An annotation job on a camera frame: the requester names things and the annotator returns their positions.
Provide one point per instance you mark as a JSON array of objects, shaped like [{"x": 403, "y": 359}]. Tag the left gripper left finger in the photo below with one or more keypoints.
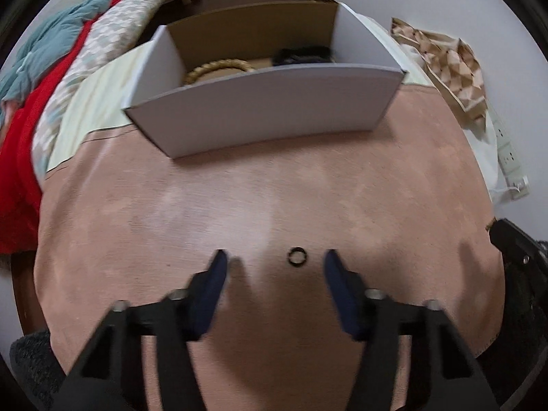
[{"x": 108, "y": 374}]

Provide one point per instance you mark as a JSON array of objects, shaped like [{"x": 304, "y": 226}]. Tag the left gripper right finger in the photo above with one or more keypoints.
[{"x": 443, "y": 372}]

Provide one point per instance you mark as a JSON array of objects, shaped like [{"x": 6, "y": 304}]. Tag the white power strip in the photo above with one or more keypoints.
[{"x": 517, "y": 185}]

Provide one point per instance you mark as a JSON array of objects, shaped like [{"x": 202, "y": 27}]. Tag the dark fluffy chair cushion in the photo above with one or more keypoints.
[{"x": 36, "y": 368}]

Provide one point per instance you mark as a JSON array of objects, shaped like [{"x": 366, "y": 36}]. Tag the pink striped table cloth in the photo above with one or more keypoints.
[{"x": 406, "y": 206}]

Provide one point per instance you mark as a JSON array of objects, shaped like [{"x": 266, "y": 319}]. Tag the red bed sheet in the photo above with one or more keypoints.
[{"x": 20, "y": 192}]

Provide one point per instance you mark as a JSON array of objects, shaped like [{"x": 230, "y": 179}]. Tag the brown patterned scarf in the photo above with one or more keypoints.
[{"x": 452, "y": 67}]

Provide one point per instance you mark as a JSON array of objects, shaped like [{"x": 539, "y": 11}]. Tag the black wristband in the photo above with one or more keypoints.
[{"x": 302, "y": 55}]

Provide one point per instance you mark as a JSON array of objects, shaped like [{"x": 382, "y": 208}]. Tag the white cardboard box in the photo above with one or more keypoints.
[{"x": 208, "y": 82}]

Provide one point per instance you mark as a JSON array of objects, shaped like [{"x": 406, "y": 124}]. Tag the blue quilt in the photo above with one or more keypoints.
[{"x": 50, "y": 42}]

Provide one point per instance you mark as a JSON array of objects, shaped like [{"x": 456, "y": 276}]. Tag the checkered mattress cover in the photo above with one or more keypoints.
[{"x": 110, "y": 36}]

